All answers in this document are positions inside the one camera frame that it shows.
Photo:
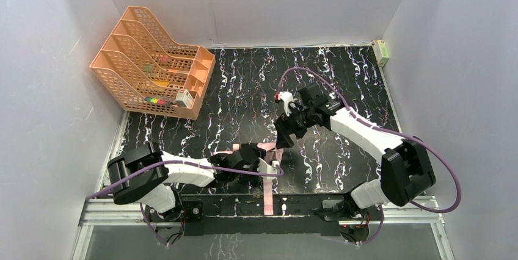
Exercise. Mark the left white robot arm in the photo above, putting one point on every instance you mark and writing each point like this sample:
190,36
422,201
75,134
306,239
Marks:
146,173

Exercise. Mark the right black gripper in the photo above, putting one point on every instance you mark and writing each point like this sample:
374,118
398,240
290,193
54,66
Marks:
292,121

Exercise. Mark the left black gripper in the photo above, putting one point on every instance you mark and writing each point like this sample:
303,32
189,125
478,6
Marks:
254,157

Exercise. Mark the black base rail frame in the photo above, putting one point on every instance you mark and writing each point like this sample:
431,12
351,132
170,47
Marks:
203,215

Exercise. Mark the white green wall socket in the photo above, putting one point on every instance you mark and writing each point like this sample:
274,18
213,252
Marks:
381,52

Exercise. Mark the colourful marker set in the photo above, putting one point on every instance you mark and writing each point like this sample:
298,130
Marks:
158,101

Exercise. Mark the small white red box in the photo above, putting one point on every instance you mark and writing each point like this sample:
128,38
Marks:
184,98

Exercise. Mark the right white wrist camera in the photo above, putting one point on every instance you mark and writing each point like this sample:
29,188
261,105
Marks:
287,101

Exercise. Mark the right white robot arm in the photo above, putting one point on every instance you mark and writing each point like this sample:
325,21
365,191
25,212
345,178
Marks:
406,170

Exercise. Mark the orange plastic file organizer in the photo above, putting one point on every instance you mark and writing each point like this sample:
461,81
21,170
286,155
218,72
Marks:
140,59

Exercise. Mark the pink and black folding umbrella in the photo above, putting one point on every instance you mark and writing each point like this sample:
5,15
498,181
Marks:
225,174

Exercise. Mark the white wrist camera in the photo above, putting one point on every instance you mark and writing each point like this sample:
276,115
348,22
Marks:
269,170
287,101

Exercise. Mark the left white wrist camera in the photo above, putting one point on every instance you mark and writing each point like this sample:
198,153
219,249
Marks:
269,170

